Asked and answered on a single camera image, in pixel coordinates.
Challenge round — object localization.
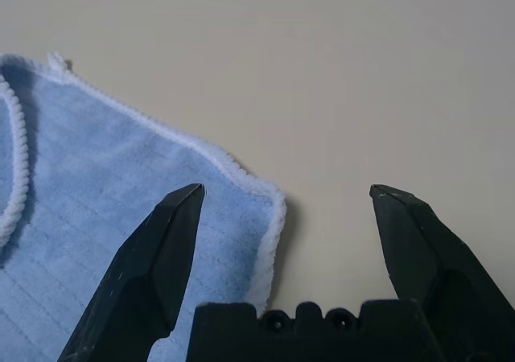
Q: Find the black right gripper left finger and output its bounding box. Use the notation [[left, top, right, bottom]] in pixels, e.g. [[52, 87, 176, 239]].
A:
[[56, 183, 207, 362]]

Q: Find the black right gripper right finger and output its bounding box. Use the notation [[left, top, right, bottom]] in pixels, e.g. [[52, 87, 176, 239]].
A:
[[369, 183, 515, 362]]

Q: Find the light blue towel white trim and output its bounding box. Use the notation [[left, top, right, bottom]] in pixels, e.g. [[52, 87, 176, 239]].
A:
[[0, 51, 288, 362]]

